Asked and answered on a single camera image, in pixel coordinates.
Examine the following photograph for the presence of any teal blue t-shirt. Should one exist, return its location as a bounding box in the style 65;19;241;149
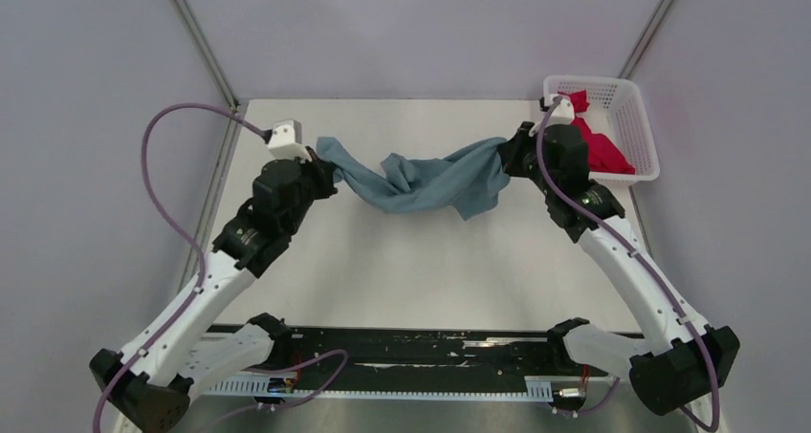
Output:
316;137;510;221

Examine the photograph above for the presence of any corner metal post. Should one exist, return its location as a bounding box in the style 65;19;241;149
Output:
618;0;678;79
168;0;240;110

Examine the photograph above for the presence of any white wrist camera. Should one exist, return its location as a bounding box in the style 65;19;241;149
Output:
529;93;575;137
267;119;313;162

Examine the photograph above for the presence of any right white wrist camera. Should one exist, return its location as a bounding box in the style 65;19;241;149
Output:
529;93;575;137

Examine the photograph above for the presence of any right corner metal post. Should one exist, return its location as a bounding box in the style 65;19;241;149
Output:
618;0;678;79

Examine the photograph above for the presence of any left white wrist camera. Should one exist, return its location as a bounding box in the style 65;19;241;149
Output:
267;119;313;162

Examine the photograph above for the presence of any purple cable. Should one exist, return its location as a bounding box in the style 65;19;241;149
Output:
92;103;271;433
536;96;722;433

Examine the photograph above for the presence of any white plastic basket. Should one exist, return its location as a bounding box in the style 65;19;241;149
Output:
543;75;660;186

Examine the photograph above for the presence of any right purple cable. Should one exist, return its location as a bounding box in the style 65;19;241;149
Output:
536;96;722;433

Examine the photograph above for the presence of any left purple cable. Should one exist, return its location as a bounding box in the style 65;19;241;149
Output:
92;103;271;433

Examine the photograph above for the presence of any slotted cable duct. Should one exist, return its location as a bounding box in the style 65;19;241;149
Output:
204;375;555;403

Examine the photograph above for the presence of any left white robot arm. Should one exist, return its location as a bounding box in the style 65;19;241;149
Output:
90;159;337;432

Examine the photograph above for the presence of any left corner metal post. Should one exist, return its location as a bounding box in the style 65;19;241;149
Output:
168;0;240;110

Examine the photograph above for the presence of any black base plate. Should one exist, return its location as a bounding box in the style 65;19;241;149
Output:
256;326;584;393

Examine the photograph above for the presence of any red t-shirt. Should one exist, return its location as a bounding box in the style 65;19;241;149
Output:
562;90;636;175

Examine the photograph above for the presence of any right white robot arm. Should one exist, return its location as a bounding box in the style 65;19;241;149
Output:
497;121;740;416

